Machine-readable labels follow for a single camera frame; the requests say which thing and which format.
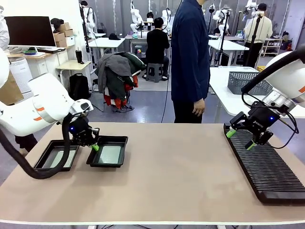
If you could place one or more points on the seated person in black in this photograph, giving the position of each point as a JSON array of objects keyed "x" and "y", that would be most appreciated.
[{"x": 157, "y": 45}]

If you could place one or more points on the black cap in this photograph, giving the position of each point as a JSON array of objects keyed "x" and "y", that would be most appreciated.
[{"x": 114, "y": 37}]

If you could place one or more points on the green plate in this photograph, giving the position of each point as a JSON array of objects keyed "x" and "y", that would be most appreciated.
[{"x": 30, "y": 52}]

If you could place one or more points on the person in navy jacket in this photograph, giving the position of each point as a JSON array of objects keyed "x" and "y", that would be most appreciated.
[{"x": 188, "y": 47}]

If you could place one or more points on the light wooden shelf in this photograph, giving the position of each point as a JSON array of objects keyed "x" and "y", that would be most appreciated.
[{"x": 271, "y": 47}]

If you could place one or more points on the brown cardboard box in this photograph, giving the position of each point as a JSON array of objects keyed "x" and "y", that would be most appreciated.
[
  {"x": 61, "y": 43},
  {"x": 68, "y": 33},
  {"x": 64, "y": 26},
  {"x": 59, "y": 36}
]

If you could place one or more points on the white storage cabinet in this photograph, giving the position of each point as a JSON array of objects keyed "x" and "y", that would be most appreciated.
[{"x": 47, "y": 64}]

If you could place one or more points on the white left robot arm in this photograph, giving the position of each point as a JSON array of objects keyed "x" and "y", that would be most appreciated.
[{"x": 47, "y": 102}]

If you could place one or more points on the white air purifier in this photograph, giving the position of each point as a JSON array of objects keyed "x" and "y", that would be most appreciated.
[{"x": 21, "y": 71}]

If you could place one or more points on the yellow plastic bin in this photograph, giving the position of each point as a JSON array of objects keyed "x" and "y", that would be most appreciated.
[{"x": 261, "y": 68}]

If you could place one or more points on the black computer monitor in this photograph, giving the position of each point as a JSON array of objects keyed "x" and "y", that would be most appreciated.
[{"x": 29, "y": 31}]

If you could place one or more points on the person in beige top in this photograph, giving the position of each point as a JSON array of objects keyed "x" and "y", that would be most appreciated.
[{"x": 259, "y": 31}]

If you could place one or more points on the person's bare hand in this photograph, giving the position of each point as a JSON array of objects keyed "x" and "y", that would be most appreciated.
[{"x": 199, "y": 107}]

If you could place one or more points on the black keyboard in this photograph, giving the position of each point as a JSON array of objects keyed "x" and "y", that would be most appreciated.
[{"x": 50, "y": 49}]

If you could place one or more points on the white table with basket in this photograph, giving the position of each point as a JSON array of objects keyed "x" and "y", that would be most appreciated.
[{"x": 224, "y": 100}]

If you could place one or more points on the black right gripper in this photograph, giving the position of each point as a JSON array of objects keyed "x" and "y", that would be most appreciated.
[{"x": 262, "y": 118}]

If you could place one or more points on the red fire extinguisher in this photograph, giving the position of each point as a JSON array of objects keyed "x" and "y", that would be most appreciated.
[{"x": 288, "y": 45}]

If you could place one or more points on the black backpack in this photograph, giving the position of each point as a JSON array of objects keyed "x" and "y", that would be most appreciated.
[{"x": 79, "y": 87}]

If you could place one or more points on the pile of coats on chair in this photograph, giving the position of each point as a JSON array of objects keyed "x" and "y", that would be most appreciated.
[{"x": 114, "y": 76}]

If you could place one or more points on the small white side table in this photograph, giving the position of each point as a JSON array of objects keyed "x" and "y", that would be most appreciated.
[{"x": 74, "y": 65}]

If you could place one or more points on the white desk with cap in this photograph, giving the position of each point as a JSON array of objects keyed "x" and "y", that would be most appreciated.
[{"x": 107, "y": 44}]

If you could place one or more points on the black ESD tray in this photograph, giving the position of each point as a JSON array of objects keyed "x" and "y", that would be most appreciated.
[
  {"x": 47, "y": 152},
  {"x": 112, "y": 140}
]

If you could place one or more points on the black tumbler cup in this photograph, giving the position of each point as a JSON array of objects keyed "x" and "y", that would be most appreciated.
[{"x": 78, "y": 56}]

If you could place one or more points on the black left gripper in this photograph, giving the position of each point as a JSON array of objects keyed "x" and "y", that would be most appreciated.
[{"x": 81, "y": 131}]

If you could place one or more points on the black slotted board rack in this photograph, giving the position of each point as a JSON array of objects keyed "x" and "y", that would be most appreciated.
[{"x": 269, "y": 171}]

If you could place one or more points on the grey plastic stool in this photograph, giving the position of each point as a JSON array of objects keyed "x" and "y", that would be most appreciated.
[{"x": 154, "y": 71}]

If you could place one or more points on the black camera tripod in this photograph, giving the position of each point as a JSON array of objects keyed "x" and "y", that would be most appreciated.
[
  {"x": 222, "y": 40},
  {"x": 253, "y": 40}
]

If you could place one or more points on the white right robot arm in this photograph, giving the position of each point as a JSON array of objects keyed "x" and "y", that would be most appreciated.
[{"x": 286, "y": 74}]

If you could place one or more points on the grey plastic mesh basket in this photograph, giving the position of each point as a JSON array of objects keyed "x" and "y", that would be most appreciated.
[{"x": 238, "y": 81}]

